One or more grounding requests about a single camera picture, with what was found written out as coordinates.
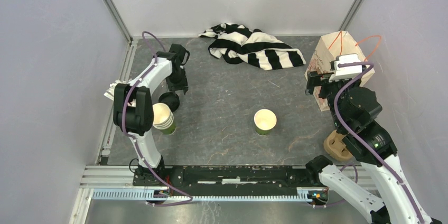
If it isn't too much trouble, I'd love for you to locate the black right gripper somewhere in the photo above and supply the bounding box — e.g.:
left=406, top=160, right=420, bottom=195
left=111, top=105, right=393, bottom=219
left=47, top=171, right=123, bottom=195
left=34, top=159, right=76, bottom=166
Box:
left=304, top=69, right=360, bottom=129

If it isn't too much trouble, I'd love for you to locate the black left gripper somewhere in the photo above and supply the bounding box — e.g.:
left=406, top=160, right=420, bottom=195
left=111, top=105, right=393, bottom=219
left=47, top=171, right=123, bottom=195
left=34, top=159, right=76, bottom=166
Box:
left=165, top=68, right=189, bottom=96

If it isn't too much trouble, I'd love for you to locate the black plastic cup lid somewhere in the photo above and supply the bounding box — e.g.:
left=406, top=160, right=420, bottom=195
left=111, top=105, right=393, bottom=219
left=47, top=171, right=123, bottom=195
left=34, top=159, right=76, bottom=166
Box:
left=158, top=91, right=180, bottom=112

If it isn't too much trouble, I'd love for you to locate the green paper coffee cup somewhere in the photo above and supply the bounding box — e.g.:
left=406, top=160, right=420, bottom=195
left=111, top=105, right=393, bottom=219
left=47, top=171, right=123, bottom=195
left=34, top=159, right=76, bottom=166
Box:
left=254, top=109, right=277, bottom=136

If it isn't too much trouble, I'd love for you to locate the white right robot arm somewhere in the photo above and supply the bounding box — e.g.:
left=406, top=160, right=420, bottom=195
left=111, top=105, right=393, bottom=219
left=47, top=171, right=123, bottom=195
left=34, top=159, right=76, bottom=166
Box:
left=305, top=71, right=437, bottom=223

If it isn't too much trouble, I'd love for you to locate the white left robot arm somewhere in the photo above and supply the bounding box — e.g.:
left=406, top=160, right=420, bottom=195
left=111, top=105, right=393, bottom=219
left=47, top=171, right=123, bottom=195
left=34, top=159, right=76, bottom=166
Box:
left=111, top=44, right=190, bottom=186

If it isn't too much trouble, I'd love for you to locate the brown paper takeout bag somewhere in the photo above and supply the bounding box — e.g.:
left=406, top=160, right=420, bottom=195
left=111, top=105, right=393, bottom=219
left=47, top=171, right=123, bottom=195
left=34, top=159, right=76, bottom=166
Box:
left=304, top=30, right=383, bottom=113

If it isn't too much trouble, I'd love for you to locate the stack of green paper cups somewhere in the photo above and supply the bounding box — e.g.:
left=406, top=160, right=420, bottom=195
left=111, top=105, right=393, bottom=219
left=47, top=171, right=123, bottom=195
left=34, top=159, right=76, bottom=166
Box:
left=153, top=102, right=176, bottom=135

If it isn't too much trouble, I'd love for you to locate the white wrapped straw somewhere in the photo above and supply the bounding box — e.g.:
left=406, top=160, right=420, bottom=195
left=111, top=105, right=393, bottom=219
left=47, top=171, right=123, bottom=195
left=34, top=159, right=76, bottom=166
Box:
left=104, top=80, right=121, bottom=101

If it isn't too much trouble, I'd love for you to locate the brown pulp cup carrier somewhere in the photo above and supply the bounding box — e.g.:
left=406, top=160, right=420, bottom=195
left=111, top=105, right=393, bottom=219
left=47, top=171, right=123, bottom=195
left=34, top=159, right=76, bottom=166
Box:
left=323, top=130, right=353, bottom=162

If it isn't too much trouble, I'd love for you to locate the black white striped cloth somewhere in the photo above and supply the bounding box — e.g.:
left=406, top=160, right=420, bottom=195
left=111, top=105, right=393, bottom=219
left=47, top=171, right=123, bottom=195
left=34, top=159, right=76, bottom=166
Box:
left=198, top=23, right=306, bottom=71

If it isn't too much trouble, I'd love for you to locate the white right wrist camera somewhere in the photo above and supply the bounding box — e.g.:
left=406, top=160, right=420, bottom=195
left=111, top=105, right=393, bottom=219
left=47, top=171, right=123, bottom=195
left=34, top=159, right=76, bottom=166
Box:
left=329, top=53, right=362, bottom=81

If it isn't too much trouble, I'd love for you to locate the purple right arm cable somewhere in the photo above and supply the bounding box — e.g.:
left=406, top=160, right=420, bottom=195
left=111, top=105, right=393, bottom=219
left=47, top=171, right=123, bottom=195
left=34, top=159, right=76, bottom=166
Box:
left=332, top=62, right=426, bottom=224

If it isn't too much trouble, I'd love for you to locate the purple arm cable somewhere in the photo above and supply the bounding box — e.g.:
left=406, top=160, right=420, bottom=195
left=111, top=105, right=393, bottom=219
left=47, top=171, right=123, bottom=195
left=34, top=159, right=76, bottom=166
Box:
left=332, top=62, right=426, bottom=224
left=120, top=31, right=194, bottom=207

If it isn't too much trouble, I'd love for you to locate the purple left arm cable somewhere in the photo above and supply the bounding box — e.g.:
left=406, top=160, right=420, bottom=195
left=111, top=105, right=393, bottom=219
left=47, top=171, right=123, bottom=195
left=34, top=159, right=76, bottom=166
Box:
left=120, top=31, right=194, bottom=207

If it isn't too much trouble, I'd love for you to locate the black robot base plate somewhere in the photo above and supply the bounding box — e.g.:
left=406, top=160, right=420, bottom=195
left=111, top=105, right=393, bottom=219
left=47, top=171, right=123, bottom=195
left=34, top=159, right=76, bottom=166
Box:
left=131, top=165, right=324, bottom=197

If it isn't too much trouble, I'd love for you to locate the aluminium frame rail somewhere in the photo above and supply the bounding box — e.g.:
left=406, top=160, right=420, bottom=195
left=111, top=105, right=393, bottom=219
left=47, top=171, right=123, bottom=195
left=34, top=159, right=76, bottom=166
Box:
left=78, top=39, right=139, bottom=190

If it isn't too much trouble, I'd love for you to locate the white slotted cable duct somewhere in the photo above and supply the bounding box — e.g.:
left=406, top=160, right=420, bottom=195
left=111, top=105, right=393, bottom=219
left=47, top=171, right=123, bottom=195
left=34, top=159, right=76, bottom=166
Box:
left=92, top=189, right=312, bottom=202

